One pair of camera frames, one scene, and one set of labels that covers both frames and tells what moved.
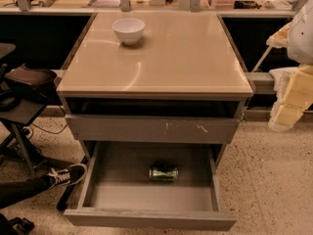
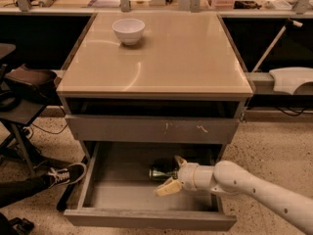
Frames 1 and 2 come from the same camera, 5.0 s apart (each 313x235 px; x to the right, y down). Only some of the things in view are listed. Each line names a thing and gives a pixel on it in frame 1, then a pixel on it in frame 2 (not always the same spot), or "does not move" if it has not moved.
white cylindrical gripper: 301,38 -> 187,176
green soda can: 163,172 does not move
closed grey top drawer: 153,128 does not move
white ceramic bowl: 129,29 does not move
